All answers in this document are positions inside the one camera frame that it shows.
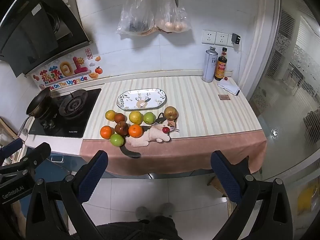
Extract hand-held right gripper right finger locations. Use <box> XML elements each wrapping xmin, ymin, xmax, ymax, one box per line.
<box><xmin>210</xmin><ymin>150</ymin><xmax>293</xmax><ymax>240</ymax></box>

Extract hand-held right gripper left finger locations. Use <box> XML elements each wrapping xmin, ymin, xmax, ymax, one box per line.
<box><xmin>26</xmin><ymin>150</ymin><xmax>109</xmax><ymax>240</ymax></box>

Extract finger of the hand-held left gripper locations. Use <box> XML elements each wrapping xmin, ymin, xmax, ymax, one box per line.
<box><xmin>0</xmin><ymin>137</ymin><xmax>23</xmax><ymax>159</ymax></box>
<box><xmin>0</xmin><ymin>142</ymin><xmax>52</xmax><ymax>178</ymax></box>

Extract green apple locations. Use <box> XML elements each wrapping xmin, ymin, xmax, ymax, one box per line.
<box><xmin>143</xmin><ymin>112</ymin><xmax>156</xmax><ymax>125</ymax></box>
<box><xmin>110</xmin><ymin>134</ymin><xmax>125</xmax><ymax>147</ymax></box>

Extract orange tangerine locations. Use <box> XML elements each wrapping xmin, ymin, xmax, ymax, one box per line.
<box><xmin>100</xmin><ymin>126</ymin><xmax>113</xmax><ymax>139</ymax></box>
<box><xmin>128</xmin><ymin>124</ymin><xmax>143</xmax><ymax>138</ymax></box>

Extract large yellow lemon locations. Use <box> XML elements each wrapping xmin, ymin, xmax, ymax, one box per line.
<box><xmin>129</xmin><ymin>111</ymin><xmax>143</xmax><ymax>125</ymax></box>

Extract brown pear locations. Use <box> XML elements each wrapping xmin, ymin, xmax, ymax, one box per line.
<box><xmin>164</xmin><ymin>106</ymin><xmax>179</xmax><ymax>120</ymax></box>

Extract oval patterned ceramic plate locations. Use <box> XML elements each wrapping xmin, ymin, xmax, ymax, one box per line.
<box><xmin>116</xmin><ymin>88</ymin><xmax>167</xmax><ymax>111</ymax></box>

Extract blue cabinet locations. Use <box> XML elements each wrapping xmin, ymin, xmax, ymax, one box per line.
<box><xmin>20</xmin><ymin>152</ymin><xmax>84</xmax><ymax>220</ymax></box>

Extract black frying pan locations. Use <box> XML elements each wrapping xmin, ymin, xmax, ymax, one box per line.
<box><xmin>17</xmin><ymin>87</ymin><xmax>53</xmax><ymax>135</ymax></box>

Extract black gas stove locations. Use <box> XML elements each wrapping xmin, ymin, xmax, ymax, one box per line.
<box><xmin>28</xmin><ymin>88</ymin><xmax>102</xmax><ymax>138</ymax></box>

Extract striped cat print tablecloth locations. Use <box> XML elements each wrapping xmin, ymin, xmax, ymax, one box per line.
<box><xmin>79</xmin><ymin>76</ymin><xmax>267</xmax><ymax>179</ymax></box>

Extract grey slipper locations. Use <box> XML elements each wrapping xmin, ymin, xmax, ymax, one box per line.
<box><xmin>160</xmin><ymin>203</ymin><xmax>175</xmax><ymax>217</ymax></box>
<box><xmin>136</xmin><ymin>206</ymin><xmax>151</xmax><ymax>221</ymax></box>

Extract person's dark trousers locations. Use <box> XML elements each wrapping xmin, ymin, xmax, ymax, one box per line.
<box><xmin>96</xmin><ymin>217</ymin><xmax>183</xmax><ymax>240</ymax></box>

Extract white cloth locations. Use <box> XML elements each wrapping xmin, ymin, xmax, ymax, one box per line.
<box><xmin>217</xmin><ymin>80</ymin><xmax>240</xmax><ymax>96</ymax></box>

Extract glass sliding door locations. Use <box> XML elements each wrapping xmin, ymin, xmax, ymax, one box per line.
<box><xmin>245</xmin><ymin>0</ymin><xmax>320</xmax><ymax>230</ymax></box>

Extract dark sauce bottle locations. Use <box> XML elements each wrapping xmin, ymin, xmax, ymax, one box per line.
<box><xmin>214</xmin><ymin>47</ymin><xmax>228</xmax><ymax>81</ymax></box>

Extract silver metal can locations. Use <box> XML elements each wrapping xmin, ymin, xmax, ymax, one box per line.
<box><xmin>202</xmin><ymin>46</ymin><xmax>218</xmax><ymax>82</ymax></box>

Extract black range hood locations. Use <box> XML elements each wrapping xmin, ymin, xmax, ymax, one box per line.
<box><xmin>0</xmin><ymin>0</ymin><xmax>93</xmax><ymax>78</ymax></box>

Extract clear plastic bag with eggs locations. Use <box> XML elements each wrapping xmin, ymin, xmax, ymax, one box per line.
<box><xmin>155</xmin><ymin>0</ymin><xmax>192</xmax><ymax>33</ymax></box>

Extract colourful wall sticker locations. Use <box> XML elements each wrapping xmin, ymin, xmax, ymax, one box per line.
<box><xmin>32</xmin><ymin>47</ymin><xmax>104</xmax><ymax>92</ymax></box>

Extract white wall socket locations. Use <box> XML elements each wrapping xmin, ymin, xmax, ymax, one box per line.
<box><xmin>202</xmin><ymin>30</ymin><xmax>217</xmax><ymax>45</ymax></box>
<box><xmin>215</xmin><ymin>32</ymin><xmax>232</xmax><ymax>46</ymax></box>

